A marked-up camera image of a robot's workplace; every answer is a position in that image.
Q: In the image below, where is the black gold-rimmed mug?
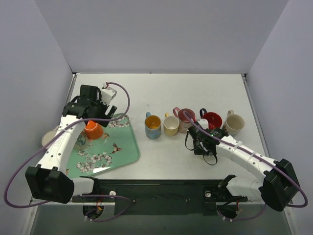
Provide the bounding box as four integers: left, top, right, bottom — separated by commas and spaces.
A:
200, 108, 223, 130

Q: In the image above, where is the pink mug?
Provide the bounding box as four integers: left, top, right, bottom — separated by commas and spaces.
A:
173, 107, 196, 133

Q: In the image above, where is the beige bird mug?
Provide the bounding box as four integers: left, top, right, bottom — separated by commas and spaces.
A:
223, 110, 246, 136

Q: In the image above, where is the yellow mug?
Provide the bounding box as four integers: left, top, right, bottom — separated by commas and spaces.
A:
163, 113, 179, 137

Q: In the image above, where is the blue floral mug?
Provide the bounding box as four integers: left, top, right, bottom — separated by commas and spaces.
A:
144, 112, 161, 140

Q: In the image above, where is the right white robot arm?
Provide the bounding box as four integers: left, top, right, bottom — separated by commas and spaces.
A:
187, 126, 300, 212

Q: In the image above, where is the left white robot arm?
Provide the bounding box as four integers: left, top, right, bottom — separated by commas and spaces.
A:
25, 85, 117, 204

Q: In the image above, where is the orange mug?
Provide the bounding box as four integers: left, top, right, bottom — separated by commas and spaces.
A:
84, 120, 103, 140

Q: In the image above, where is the cream dragon mug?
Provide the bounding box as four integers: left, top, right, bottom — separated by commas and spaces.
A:
73, 134, 89, 151

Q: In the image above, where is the green floral tray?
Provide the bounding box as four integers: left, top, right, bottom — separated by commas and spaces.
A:
66, 115, 140, 179

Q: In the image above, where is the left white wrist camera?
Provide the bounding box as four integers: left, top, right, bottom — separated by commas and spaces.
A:
100, 83, 117, 106

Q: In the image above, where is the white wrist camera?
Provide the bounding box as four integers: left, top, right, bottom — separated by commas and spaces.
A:
100, 83, 117, 106
197, 118, 209, 130

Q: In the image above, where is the aluminium rail frame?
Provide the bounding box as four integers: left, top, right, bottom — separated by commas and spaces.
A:
29, 73, 293, 209

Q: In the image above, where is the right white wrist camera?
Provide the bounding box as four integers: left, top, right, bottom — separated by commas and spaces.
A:
197, 118, 209, 130

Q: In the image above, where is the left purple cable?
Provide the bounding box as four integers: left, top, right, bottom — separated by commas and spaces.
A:
4, 82, 131, 209

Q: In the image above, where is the purple cable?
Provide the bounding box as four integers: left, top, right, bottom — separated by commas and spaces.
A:
183, 111, 308, 208
4, 82, 131, 209

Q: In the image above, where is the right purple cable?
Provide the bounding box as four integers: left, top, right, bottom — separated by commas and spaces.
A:
183, 111, 308, 208

